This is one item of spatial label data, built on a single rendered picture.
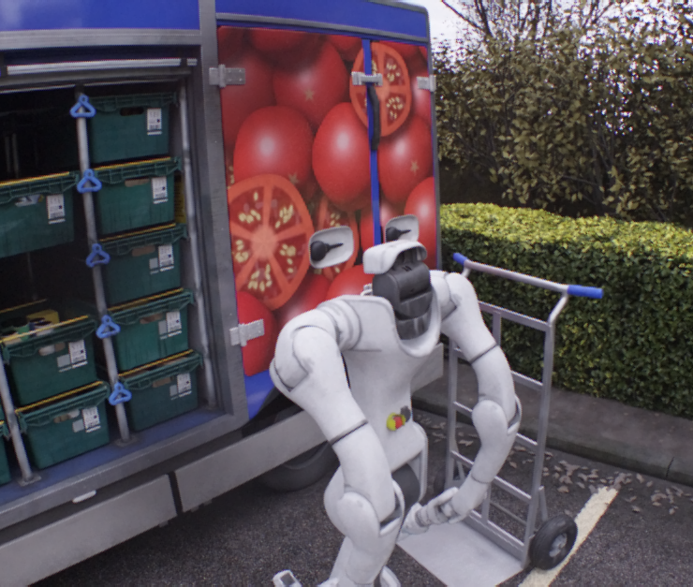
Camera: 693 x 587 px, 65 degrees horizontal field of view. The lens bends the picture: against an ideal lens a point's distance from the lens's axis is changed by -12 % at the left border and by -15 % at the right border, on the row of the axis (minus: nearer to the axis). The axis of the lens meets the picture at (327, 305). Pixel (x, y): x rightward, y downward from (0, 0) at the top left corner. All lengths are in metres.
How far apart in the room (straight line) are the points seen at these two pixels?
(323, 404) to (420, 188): 2.41
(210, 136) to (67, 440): 1.29
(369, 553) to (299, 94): 2.02
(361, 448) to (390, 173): 2.25
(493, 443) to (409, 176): 2.07
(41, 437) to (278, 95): 1.66
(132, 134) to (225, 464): 1.42
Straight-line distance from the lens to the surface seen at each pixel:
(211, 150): 2.38
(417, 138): 3.32
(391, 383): 1.23
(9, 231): 2.21
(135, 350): 2.49
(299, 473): 3.21
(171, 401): 2.63
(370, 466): 1.04
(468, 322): 1.38
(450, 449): 2.83
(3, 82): 2.12
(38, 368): 2.31
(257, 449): 2.78
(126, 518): 2.50
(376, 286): 1.16
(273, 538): 2.93
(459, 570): 2.70
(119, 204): 2.36
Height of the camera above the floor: 1.78
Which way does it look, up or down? 16 degrees down
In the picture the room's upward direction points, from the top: 3 degrees counter-clockwise
